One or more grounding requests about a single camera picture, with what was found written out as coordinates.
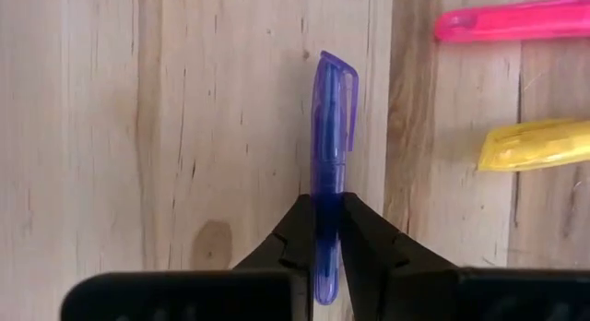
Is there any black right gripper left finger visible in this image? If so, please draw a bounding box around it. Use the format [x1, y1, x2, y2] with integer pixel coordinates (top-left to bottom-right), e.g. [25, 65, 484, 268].
[59, 195, 317, 321]

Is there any pink pen-style highlighter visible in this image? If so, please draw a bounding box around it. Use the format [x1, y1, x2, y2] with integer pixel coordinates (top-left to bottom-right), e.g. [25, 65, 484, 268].
[432, 0, 590, 44]

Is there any yellow pen-style highlighter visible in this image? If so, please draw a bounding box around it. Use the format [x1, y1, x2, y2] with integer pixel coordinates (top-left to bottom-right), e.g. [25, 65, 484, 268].
[477, 117, 590, 173]

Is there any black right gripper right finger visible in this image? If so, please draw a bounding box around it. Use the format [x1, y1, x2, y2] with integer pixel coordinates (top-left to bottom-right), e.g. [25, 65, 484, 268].
[340, 193, 590, 321]

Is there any purple pen-style highlighter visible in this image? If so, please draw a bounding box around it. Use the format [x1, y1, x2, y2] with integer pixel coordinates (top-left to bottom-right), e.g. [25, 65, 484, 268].
[309, 50, 360, 307]

